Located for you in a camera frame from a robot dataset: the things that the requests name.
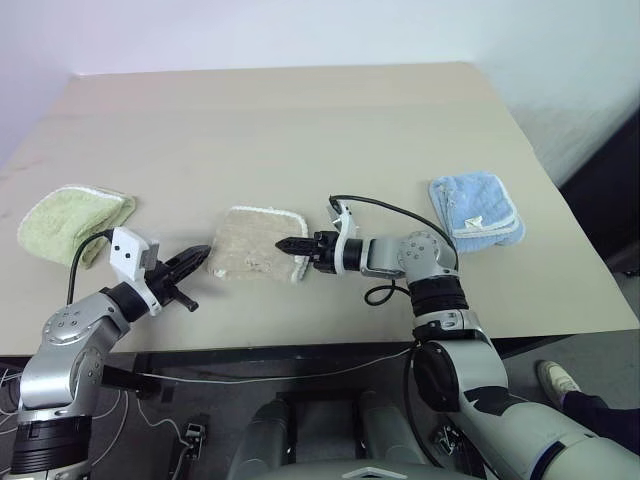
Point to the beige towel with white trim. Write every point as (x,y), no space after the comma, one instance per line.
(250,240)

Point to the black table frame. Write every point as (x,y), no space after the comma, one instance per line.
(250,360)

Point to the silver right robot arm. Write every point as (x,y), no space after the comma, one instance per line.
(475,360)

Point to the folded green towel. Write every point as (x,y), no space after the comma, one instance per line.
(60,220)

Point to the black floor clamp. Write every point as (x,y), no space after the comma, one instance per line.
(447,442)
(195,432)

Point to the dark grey rounded shape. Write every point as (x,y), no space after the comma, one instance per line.
(265,435)
(390,430)

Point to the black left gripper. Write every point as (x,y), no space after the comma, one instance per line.
(162,282)

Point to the folded blue towel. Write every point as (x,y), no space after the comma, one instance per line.
(475,200)

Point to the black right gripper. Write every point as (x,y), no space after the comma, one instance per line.
(324,252)

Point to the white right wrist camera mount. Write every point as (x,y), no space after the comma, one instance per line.
(345,220)

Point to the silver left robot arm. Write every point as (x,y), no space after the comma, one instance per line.
(65,350)

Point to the white shoe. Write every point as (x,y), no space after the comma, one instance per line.
(555,380)

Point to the dark trouser leg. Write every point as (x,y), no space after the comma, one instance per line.
(605,415)

